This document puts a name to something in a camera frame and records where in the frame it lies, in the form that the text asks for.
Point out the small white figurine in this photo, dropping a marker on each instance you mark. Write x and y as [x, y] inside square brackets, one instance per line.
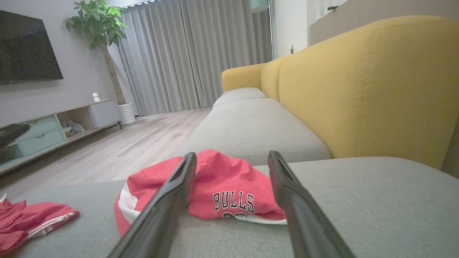
[96, 97]

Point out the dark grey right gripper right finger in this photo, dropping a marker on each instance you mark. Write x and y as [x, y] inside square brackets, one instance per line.
[304, 222]

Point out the white ribbed plant pot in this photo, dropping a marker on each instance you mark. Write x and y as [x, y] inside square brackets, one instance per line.
[127, 114]

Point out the beige panel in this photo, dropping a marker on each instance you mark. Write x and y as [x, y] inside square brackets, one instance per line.
[376, 14]

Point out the green potted tree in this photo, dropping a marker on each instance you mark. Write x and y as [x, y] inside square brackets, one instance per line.
[96, 21]

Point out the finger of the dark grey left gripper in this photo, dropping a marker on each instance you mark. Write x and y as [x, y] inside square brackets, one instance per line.
[10, 133]

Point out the white wall socket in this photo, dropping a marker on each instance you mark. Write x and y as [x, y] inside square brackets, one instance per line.
[291, 48]

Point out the red jersey number 23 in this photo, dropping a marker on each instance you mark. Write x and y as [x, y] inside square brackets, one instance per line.
[36, 216]

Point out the low TV cabinet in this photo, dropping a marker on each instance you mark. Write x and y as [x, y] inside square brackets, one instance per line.
[39, 138]

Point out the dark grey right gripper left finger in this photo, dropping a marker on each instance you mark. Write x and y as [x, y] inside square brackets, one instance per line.
[161, 211]

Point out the black wall television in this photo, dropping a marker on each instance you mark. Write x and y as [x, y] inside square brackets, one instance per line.
[25, 50]

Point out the red shorts white trim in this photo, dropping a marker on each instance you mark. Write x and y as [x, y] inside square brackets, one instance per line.
[222, 179]

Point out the yellow and grey sofa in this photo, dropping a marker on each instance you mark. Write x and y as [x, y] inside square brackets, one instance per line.
[358, 89]

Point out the floor lamp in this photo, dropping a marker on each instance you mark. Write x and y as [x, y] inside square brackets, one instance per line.
[258, 5]

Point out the grey curtain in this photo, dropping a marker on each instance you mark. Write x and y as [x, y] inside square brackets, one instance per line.
[186, 53]

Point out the soft toy in cabinet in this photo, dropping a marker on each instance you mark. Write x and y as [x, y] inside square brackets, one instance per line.
[73, 128]

